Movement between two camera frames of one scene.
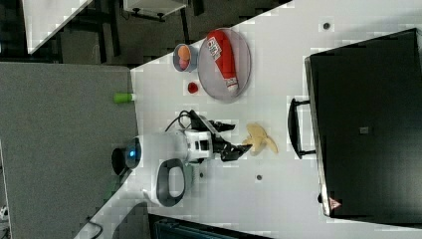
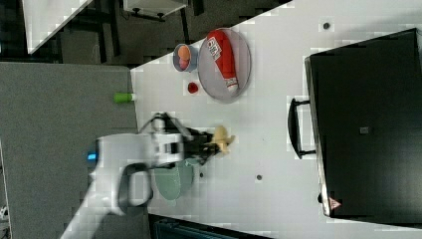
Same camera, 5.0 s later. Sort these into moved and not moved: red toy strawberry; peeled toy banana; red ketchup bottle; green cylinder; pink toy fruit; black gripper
Moved: black gripper; peeled toy banana
Not moved: pink toy fruit; green cylinder; red toy strawberry; red ketchup bottle
